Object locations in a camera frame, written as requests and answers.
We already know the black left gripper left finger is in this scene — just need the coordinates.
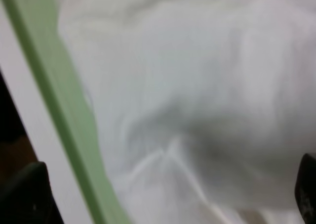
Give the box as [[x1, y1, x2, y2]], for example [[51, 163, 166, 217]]
[[0, 162, 63, 224]]

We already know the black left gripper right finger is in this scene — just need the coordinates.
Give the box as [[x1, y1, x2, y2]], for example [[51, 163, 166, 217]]
[[295, 153, 316, 224]]

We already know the white short sleeve t-shirt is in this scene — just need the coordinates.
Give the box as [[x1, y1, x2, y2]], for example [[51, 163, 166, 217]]
[[57, 0, 316, 224]]

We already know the green plastic tray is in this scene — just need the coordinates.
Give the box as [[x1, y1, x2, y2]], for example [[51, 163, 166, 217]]
[[0, 0, 129, 224]]

